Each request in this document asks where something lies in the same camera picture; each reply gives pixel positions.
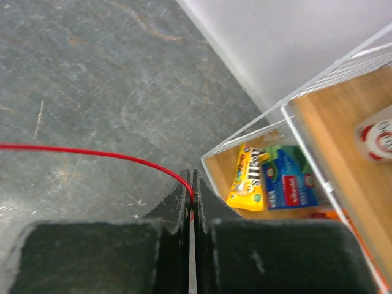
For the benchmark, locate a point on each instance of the yellow candy bag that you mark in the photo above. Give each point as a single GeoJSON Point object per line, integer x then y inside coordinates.
{"type": "Point", "coordinates": [247, 190]}

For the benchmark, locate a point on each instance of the blue green snack box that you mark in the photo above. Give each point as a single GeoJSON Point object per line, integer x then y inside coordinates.
{"type": "Point", "coordinates": [289, 179]}

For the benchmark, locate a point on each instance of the white paper cup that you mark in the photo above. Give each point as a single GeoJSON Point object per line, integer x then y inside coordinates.
{"type": "Point", "coordinates": [373, 137]}

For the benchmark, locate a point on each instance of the white wire wooden shelf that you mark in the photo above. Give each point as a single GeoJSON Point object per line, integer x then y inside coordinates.
{"type": "Point", "coordinates": [323, 117]}

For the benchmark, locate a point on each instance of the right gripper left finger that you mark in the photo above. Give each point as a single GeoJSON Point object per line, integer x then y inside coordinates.
{"type": "Point", "coordinates": [65, 233]}

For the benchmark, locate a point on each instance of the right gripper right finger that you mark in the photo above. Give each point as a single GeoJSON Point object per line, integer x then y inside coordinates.
{"type": "Point", "coordinates": [236, 255]}

